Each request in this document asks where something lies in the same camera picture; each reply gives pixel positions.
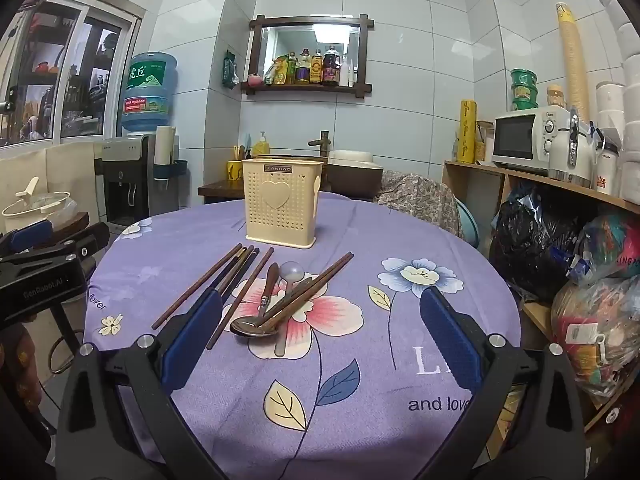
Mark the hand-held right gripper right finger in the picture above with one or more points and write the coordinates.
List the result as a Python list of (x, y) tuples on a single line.
[(447, 340)]

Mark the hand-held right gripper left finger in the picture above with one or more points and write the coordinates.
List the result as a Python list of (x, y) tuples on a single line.
[(192, 340)]

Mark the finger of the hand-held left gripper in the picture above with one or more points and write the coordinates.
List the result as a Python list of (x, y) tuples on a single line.
[(30, 237), (87, 240)]

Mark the slim dark utensil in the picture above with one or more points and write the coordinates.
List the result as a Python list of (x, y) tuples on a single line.
[(301, 291)]

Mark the round bowl spoon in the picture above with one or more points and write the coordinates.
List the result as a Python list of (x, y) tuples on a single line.
[(291, 271)]

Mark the bunch of wooden chopsticks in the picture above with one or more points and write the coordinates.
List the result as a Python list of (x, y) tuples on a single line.
[(322, 277)]

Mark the cream plastic utensil holder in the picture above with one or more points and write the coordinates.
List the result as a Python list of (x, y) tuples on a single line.
[(280, 220)]

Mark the person's left forearm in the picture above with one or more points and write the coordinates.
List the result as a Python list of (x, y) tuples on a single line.
[(17, 370)]

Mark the dark wooden stool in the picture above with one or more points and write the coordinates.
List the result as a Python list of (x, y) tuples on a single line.
[(72, 222)]

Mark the white pot with glass lid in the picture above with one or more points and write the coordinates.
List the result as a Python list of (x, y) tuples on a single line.
[(35, 205)]

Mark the grey water dispenser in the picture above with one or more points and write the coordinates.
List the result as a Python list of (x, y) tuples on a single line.
[(130, 180)]

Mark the cream cushion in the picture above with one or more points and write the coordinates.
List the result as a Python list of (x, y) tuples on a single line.
[(60, 165)]

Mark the blue cup holder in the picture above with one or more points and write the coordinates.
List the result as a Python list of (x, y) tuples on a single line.
[(170, 170)]

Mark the purple floral tablecloth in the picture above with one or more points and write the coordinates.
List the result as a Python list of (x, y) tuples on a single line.
[(360, 410)]

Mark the blue plastic basin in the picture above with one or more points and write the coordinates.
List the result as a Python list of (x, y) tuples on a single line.
[(467, 225)]

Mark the white paper cup tube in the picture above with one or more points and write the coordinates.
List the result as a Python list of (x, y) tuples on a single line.
[(165, 145)]

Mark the black plastic bag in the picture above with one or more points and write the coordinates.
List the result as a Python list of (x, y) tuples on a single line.
[(535, 240)]

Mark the dark wooden washstand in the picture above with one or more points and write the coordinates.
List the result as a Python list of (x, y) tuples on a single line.
[(220, 190)]

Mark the floral cloth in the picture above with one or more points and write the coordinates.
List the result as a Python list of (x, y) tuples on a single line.
[(420, 200)]

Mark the clear bag of colourful goods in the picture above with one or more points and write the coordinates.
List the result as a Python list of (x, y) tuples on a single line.
[(595, 330)]

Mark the blue water jug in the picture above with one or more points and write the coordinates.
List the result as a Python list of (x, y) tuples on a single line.
[(149, 90)]

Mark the yellow mug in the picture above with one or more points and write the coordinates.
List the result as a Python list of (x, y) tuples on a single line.
[(235, 171)]

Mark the light wooden shelf unit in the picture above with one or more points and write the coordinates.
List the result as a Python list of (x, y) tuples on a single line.
[(530, 175)]

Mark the blue toothbrush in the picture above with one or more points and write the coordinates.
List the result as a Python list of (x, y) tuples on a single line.
[(247, 142)]

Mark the colourful plastic bag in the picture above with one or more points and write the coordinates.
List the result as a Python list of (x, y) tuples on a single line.
[(612, 242)]

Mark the yellow soap pump bottle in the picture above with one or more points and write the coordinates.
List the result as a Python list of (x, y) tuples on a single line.
[(261, 146)]

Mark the glass jar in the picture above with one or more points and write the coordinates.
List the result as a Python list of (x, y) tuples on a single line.
[(484, 142)]

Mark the yellow roll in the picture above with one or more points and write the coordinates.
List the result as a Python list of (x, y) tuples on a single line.
[(467, 132)]

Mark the white microwave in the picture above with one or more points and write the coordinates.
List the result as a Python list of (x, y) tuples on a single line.
[(517, 140)]

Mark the green hanging packet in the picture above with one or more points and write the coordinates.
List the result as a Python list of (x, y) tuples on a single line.
[(231, 71)]

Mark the white electric kettle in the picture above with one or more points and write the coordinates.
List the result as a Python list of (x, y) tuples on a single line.
[(570, 155)]

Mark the pink round ornament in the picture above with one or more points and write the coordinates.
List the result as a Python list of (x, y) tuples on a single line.
[(255, 81)]

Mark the white bottle orange label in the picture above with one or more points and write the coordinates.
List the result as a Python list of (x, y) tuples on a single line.
[(607, 172)]

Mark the brass faucet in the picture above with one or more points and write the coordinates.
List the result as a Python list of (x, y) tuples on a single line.
[(321, 144)]

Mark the yellow seasoning pouch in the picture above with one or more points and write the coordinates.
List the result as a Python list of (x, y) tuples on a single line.
[(277, 72)]

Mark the yellow oil bottle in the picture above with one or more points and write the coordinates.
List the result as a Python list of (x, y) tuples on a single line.
[(291, 70)]

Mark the dark bottle purple label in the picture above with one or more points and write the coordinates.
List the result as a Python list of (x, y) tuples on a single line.
[(302, 70)]

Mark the white squeeze bottle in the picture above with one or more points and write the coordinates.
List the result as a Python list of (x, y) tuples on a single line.
[(352, 75), (345, 75)]

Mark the brown bottle yellow label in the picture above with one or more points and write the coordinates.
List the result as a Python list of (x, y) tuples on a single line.
[(316, 69)]

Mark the stacks of white cups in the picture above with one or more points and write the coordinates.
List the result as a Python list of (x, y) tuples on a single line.
[(615, 105)]

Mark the dark sauce bottle red label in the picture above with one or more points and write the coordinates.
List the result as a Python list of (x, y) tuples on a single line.
[(331, 67)]

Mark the tall stack of paper cups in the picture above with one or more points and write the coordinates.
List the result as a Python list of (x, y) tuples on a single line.
[(570, 60)]

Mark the aluminium frame window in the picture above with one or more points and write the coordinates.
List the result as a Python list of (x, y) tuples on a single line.
[(75, 70)]

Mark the wooden framed wall mirror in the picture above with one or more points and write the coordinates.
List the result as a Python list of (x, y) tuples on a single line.
[(306, 87)]

